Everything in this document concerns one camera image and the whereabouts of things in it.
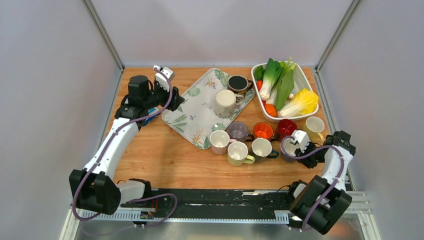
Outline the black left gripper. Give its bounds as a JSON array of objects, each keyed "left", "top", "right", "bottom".
[{"left": 142, "top": 80, "right": 185, "bottom": 112}]

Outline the dark blue faceted mug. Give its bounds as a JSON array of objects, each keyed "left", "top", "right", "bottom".
[{"left": 280, "top": 138, "right": 299, "bottom": 163}]

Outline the pale yellow mug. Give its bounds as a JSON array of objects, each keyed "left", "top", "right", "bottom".
[{"left": 302, "top": 116, "right": 325, "bottom": 143}]

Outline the red mug black handle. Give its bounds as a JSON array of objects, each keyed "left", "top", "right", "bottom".
[{"left": 275, "top": 118, "right": 298, "bottom": 140}]

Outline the dark green faceted mug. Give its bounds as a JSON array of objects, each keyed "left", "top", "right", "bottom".
[{"left": 250, "top": 137, "right": 280, "bottom": 163}]

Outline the orange mug black handle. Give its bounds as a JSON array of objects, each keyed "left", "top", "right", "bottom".
[{"left": 252, "top": 122, "right": 280, "bottom": 142}]

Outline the lime green faceted mug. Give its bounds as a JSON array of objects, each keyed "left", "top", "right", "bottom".
[{"left": 227, "top": 141, "right": 256, "bottom": 167}]

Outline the large floral cream mug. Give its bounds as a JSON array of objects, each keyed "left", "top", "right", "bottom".
[{"left": 213, "top": 89, "right": 245, "bottom": 119}]

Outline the purple mug black handle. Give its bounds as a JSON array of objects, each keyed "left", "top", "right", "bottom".
[{"left": 227, "top": 121, "right": 255, "bottom": 143}]

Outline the pink faceted mug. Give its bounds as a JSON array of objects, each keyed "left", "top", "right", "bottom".
[{"left": 209, "top": 130, "right": 237, "bottom": 155}]

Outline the black floral mug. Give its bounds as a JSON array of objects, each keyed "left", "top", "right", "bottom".
[{"left": 227, "top": 75, "right": 254, "bottom": 95}]

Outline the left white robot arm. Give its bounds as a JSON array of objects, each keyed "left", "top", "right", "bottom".
[{"left": 69, "top": 71, "right": 185, "bottom": 221}]

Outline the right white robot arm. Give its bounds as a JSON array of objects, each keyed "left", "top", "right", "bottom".
[{"left": 285, "top": 130, "right": 356, "bottom": 235}]

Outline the yellow napa cabbage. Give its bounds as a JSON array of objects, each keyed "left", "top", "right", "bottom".
[{"left": 277, "top": 88, "right": 320, "bottom": 118}]

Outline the floral white serving tray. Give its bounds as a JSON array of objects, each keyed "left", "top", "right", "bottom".
[{"left": 161, "top": 68, "right": 255, "bottom": 150}]

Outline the orange carrot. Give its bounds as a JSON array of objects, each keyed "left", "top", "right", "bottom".
[{"left": 264, "top": 104, "right": 278, "bottom": 118}]

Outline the white vegetable tub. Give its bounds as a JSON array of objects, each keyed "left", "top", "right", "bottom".
[{"left": 250, "top": 62, "right": 320, "bottom": 123}]

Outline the green bok choy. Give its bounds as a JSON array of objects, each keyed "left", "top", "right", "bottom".
[{"left": 254, "top": 58, "right": 298, "bottom": 111}]

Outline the small red tomato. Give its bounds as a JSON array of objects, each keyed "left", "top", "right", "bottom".
[{"left": 256, "top": 80, "right": 263, "bottom": 91}]

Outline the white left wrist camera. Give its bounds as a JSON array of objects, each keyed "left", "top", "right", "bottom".
[{"left": 153, "top": 65, "right": 175, "bottom": 92}]

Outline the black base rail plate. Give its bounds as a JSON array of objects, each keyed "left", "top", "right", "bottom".
[{"left": 121, "top": 187, "right": 295, "bottom": 220}]

